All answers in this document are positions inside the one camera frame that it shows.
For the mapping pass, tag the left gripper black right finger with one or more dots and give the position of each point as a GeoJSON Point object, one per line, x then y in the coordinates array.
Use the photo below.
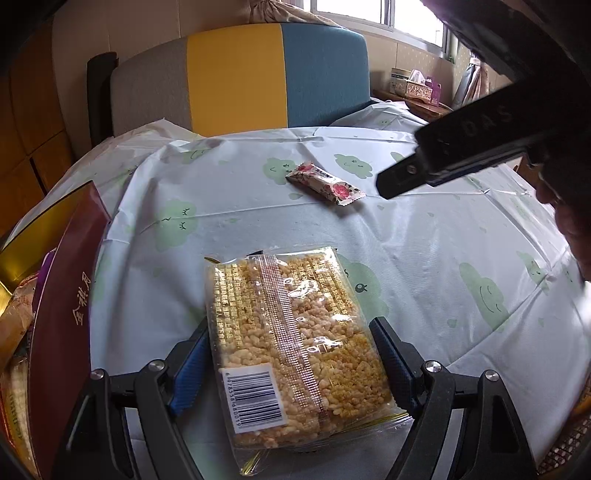
{"type": "Point", "coordinates": [426, 390]}

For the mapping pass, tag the black chair frame post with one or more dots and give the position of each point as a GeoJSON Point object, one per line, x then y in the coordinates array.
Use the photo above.
{"type": "Point", "coordinates": [99, 70]}

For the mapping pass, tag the person's right hand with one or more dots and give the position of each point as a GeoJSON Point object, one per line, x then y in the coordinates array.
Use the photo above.
{"type": "Point", "coordinates": [570, 216]}

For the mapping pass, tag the patterned tissue box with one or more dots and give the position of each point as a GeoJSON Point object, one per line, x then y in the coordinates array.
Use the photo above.
{"type": "Point", "coordinates": [414, 85]}

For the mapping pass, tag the pink floral candy wrapper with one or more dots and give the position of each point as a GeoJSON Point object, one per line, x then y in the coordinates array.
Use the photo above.
{"type": "Point", "coordinates": [329, 186]}

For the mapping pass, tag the clear puffed rice cake pack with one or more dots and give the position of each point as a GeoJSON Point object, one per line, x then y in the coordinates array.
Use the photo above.
{"type": "Point", "coordinates": [296, 366]}

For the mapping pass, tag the gold-lined maroon tin box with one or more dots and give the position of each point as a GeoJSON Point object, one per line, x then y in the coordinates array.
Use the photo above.
{"type": "Point", "coordinates": [59, 359]}

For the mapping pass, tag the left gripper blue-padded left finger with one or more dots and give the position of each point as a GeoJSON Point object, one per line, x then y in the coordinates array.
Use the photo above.
{"type": "Point", "coordinates": [160, 392]}

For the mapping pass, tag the purple snack packet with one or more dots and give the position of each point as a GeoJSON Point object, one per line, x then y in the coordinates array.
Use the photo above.
{"type": "Point", "coordinates": [41, 279]}

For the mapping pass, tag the grey yellow blue chair back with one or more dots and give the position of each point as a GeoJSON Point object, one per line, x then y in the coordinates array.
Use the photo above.
{"type": "Point", "coordinates": [244, 78]}

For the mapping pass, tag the white cloud-print tablecloth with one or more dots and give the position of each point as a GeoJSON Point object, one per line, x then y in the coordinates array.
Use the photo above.
{"type": "Point", "coordinates": [474, 273]}

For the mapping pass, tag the beige tied curtain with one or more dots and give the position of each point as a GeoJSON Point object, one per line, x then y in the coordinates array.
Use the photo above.
{"type": "Point", "coordinates": [272, 11]}

